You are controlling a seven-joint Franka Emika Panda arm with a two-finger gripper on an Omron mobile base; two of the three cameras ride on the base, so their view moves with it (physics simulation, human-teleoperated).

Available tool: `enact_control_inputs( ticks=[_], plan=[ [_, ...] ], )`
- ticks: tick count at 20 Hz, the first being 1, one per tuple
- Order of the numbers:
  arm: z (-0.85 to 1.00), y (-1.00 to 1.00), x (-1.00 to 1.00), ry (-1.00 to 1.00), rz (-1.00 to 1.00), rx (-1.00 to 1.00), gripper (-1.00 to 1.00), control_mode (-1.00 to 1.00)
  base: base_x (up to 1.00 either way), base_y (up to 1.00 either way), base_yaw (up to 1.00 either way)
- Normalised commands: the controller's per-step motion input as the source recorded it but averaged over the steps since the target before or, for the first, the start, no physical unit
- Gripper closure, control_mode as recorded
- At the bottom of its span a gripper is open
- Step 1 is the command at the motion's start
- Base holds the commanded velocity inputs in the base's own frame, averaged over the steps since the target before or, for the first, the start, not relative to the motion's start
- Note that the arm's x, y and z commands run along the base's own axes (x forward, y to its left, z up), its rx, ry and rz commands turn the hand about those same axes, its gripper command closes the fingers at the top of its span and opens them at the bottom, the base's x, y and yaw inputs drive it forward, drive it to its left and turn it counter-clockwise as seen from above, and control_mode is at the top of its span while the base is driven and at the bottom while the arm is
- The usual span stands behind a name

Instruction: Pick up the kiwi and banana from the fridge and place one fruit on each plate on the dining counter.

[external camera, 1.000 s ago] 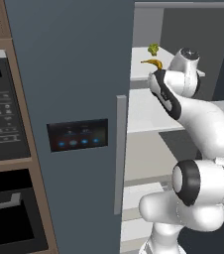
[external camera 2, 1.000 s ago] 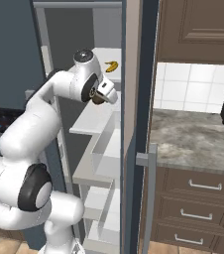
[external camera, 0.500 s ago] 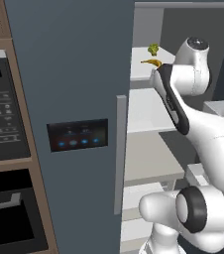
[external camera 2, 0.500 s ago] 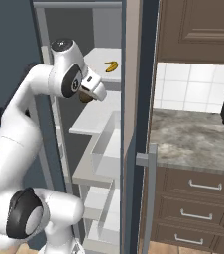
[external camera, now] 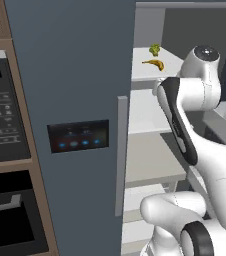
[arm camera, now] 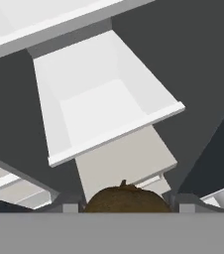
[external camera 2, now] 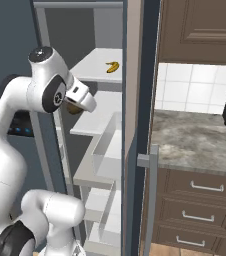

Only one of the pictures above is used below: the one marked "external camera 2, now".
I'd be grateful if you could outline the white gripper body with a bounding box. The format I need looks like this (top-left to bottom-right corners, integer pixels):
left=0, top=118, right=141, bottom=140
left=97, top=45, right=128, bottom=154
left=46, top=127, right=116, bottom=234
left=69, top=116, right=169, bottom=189
left=64, top=88, right=97, bottom=114

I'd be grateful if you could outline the brown kiwi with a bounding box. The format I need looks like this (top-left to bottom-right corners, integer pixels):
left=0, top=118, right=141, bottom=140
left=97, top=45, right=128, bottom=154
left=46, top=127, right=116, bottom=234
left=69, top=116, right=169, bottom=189
left=66, top=101, right=84, bottom=116

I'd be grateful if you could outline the white fridge shelf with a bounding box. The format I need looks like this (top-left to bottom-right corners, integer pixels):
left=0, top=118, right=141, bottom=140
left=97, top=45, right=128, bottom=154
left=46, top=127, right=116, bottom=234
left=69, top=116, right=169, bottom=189
left=69, top=90, right=123, bottom=137
left=69, top=47, right=123, bottom=85

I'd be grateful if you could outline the yellow banana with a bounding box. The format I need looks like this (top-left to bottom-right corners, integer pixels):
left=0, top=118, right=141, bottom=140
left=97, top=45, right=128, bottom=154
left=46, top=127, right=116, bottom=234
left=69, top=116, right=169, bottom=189
left=105, top=61, right=121, bottom=74

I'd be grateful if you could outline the dark grey fridge door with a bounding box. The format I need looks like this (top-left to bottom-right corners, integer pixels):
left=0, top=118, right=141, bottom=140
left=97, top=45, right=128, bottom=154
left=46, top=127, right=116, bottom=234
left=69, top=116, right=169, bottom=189
left=120, top=0, right=162, bottom=256
left=0, top=0, right=43, bottom=221

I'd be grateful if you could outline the clear fridge bin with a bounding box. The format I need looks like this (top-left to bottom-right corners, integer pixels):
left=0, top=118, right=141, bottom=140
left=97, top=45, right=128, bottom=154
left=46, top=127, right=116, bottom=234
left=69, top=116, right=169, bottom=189
left=91, top=111, right=123, bottom=183

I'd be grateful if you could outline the grey fridge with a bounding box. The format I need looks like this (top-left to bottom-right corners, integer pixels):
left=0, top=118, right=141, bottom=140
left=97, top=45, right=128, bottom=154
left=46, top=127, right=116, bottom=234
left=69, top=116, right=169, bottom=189
left=31, top=0, right=125, bottom=256

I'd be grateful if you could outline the clear fridge drawer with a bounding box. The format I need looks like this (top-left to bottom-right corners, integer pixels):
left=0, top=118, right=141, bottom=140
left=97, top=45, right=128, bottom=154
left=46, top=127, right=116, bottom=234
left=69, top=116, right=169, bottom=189
left=84, top=181, right=123, bottom=224
left=83, top=221, right=123, bottom=256

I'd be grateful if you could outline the black appliance with blue lights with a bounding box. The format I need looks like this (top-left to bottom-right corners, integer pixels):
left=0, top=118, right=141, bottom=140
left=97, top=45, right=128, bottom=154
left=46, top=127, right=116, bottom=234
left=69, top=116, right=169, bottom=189
left=0, top=73, right=35, bottom=138

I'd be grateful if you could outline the brown drawer front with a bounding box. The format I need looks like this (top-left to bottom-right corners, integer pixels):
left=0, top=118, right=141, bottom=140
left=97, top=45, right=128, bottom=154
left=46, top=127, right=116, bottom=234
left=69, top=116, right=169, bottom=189
left=150, top=225, right=226, bottom=256
left=153, top=196, right=226, bottom=235
left=156, top=167, right=226, bottom=205

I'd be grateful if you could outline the brown cupboard door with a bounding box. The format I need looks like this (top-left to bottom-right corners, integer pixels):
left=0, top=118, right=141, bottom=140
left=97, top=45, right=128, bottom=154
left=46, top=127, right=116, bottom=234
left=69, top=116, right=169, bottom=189
left=157, top=0, right=226, bottom=67

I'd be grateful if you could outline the grey fridge door handle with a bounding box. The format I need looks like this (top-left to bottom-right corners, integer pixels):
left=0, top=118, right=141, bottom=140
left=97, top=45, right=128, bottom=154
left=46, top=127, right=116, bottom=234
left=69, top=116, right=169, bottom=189
left=136, top=143, right=160, bottom=256

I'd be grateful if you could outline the silver drawer handle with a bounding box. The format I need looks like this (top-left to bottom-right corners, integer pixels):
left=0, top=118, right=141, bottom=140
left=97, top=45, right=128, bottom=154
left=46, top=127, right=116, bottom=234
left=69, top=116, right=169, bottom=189
left=181, top=209, right=216, bottom=223
left=175, top=235, right=207, bottom=248
left=189, top=180, right=225, bottom=194

